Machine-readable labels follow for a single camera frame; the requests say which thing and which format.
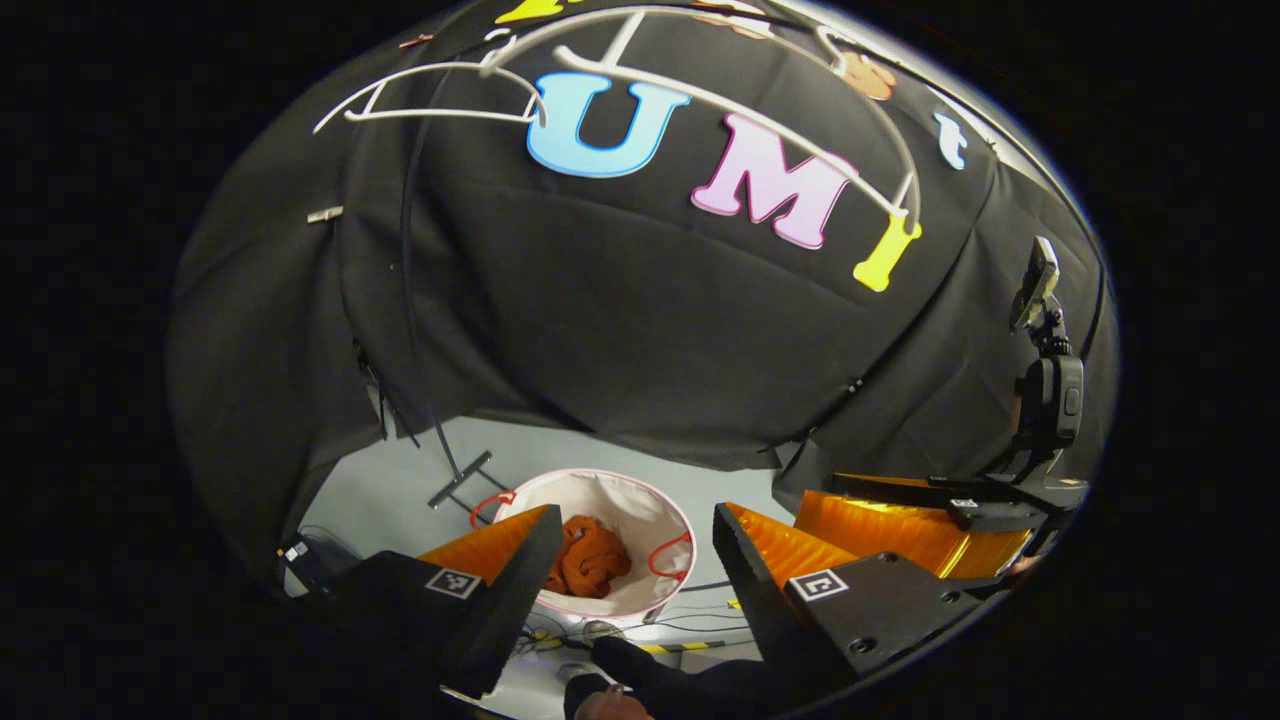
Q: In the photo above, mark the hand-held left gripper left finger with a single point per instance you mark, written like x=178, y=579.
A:
x=500, y=620

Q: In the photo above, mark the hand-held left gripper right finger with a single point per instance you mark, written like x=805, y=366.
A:
x=760, y=620

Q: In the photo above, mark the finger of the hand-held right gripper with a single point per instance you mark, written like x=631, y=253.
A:
x=900, y=530
x=920, y=486

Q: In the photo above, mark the white fabric laundry hamper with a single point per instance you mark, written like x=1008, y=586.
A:
x=625, y=510

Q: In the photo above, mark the white plastic clothes hanger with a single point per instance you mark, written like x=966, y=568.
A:
x=430, y=113
x=600, y=68

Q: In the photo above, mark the yellow black floor tape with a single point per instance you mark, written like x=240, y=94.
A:
x=680, y=647

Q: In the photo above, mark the person's dark clothed leg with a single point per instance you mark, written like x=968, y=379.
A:
x=700, y=685

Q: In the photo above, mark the small black floor device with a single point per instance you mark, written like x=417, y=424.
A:
x=305, y=560

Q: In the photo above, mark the black backdrop cloth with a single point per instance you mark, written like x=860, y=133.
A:
x=600, y=300

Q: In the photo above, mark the silver clip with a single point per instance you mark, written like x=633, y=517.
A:
x=325, y=214

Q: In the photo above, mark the pink clip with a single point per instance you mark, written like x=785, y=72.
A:
x=416, y=41

